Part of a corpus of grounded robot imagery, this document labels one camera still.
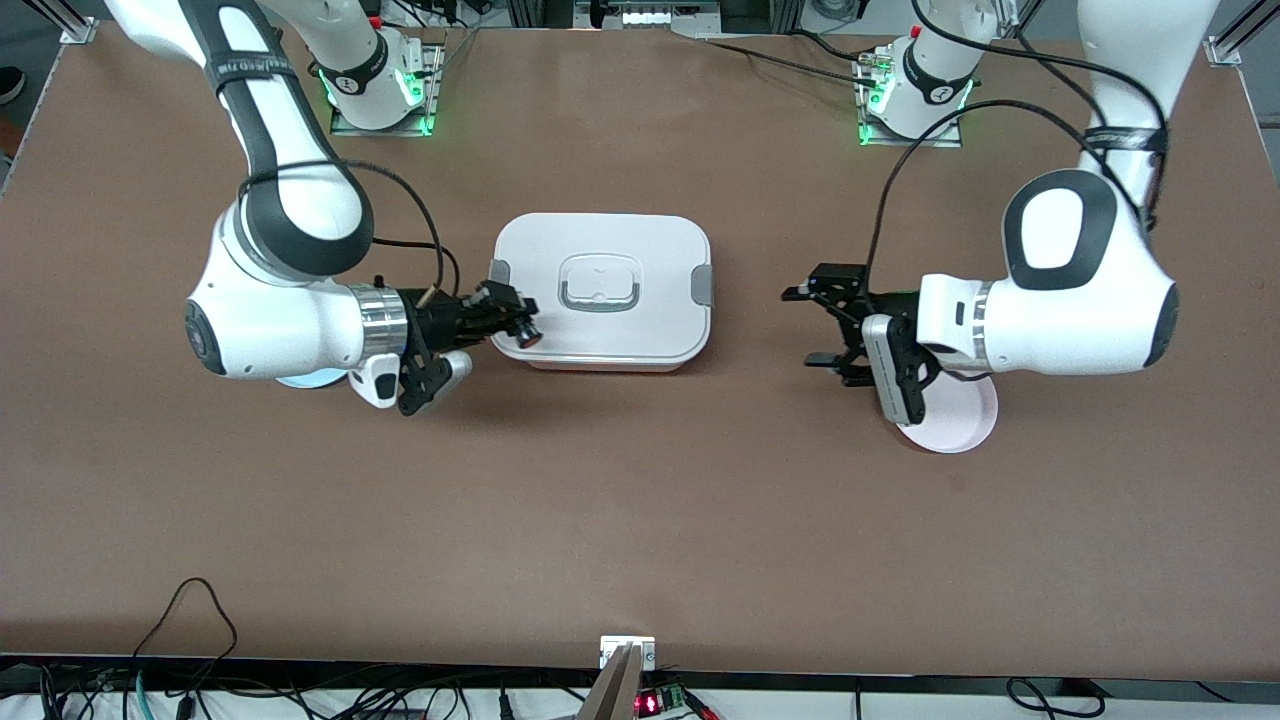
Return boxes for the white lunch box grey clips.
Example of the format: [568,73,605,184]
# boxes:
[486,211,717,374]

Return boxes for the pinkish white round plate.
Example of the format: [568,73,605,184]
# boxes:
[899,368,1000,455]

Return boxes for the green board with red light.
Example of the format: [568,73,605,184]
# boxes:
[637,683,693,718]

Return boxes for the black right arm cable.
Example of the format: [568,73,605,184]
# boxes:
[238,160,461,301]

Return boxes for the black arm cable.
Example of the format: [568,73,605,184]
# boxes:
[865,0,1171,296]
[238,160,461,301]

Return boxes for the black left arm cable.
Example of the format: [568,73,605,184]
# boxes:
[865,0,1171,296]

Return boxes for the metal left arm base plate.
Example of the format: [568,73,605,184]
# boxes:
[855,52,965,150]

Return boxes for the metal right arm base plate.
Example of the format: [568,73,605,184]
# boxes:
[329,28,448,139]

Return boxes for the black cable across table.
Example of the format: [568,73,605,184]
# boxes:
[695,30,877,91]

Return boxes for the black velcro cable strap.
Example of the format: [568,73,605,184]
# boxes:
[204,52,297,98]
[1084,126,1170,154]

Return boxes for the aluminium frame with light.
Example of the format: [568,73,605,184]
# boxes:
[574,0,723,32]

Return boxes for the black looped table-edge cable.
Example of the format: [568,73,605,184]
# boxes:
[132,576,240,667]

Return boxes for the black coiled floor cable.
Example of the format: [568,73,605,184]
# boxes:
[1004,677,1107,720]

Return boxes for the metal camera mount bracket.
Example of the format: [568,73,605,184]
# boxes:
[580,635,658,720]

